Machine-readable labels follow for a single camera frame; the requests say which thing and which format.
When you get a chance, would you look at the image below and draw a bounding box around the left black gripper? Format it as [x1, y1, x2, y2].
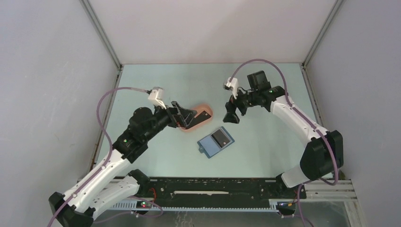
[144, 100, 196, 142]

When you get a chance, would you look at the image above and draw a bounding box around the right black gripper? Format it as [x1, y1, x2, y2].
[223, 84, 258, 124]

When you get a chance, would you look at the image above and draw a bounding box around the pink oval tray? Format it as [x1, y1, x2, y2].
[180, 103, 213, 132]

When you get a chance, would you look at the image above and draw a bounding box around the blue card holder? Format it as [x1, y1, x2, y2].
[197, 126, 235, 158]

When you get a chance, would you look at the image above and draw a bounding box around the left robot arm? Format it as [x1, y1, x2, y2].
[49, 101, 197, 227]

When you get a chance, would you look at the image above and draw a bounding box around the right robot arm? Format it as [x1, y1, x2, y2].
[223, 71, 343, 198]

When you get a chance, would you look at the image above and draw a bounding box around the left controller board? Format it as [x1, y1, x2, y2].
[136, 201, 153, 209]

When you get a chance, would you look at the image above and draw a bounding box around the controller board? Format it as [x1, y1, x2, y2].
[276, 202, 296, 210]
[136, 201, 153, 209]

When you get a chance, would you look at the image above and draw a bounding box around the right controller board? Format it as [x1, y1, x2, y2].
[276, 202, 296, 210]

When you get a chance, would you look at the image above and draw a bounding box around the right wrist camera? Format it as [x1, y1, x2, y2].
[223, 77, 239, 98]

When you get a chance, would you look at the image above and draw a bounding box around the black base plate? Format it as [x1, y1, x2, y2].
[138, 177, 306, 208]

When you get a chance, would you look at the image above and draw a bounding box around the aluminium front rail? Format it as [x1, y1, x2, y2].
[72, 179, 358, 202]

